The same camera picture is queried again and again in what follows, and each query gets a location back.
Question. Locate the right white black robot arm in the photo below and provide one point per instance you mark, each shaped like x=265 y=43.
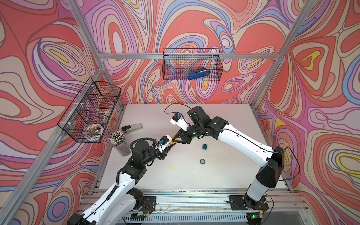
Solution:
x=270 y=160

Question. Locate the cup of pencils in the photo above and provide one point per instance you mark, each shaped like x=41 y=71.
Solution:
x=119 y=142

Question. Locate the grey stapler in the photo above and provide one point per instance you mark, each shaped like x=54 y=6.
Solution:
x=131 y=128

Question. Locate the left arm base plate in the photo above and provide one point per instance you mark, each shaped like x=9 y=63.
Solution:
x=146 y=204

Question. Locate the teal jar lid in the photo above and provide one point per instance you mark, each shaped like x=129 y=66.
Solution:
x=202 y=161

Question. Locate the black wire basket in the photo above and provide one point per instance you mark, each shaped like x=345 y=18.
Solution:
x=179 y=62
x=93 y=104

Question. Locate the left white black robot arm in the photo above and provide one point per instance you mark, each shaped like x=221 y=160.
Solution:
x=123 y=197

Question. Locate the left black wire basket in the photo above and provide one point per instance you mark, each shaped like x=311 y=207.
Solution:
x=93 y=104

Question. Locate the back black wire basket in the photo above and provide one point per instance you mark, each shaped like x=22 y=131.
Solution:
x=179 y=62

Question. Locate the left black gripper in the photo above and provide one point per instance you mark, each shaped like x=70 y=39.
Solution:
x=163 y=154

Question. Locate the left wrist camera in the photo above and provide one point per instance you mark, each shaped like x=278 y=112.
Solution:
x=164 y=142

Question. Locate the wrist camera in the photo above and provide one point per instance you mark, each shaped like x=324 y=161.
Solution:
x=179 y=120
x=164 y=142

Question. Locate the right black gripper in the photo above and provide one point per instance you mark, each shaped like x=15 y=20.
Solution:
x=183 y=136

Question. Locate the blue stapler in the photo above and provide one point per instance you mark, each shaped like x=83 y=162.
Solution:
x=199 y=73

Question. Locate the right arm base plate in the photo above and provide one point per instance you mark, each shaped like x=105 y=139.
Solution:
x=243 y=202

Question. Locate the teal paint jar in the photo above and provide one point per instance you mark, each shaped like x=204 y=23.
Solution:
x=204 y=147

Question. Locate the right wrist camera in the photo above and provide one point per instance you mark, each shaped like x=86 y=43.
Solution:
x=179 y=120

